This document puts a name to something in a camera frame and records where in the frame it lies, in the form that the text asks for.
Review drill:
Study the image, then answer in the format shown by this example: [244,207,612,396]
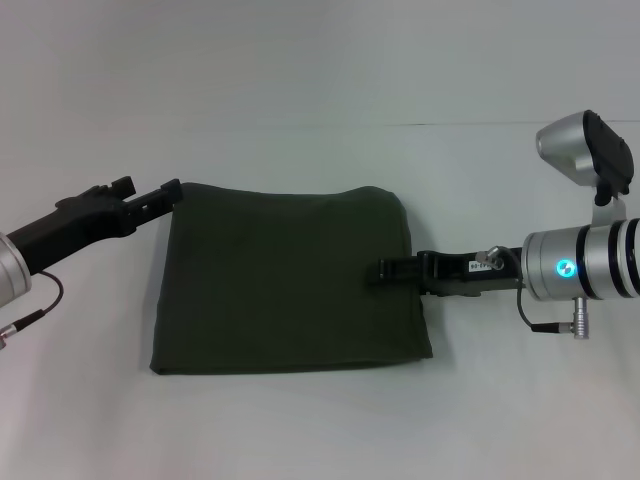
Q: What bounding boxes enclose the left arm cable with plug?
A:
[0,269,67,351]

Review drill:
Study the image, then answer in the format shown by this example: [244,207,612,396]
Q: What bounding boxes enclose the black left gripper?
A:
[8,175,184,277]

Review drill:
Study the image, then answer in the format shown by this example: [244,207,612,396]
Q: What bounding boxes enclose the dark green FREE t-shirt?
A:
[149,181,434,376]

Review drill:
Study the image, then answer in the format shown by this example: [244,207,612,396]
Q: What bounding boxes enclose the small silver gripper plug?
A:
[473,244,524,272]

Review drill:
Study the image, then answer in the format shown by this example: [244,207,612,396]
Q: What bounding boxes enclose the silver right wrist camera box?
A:
[535,109,636,227]

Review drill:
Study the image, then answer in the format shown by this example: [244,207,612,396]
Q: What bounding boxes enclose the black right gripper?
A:
[366,243,527,300]

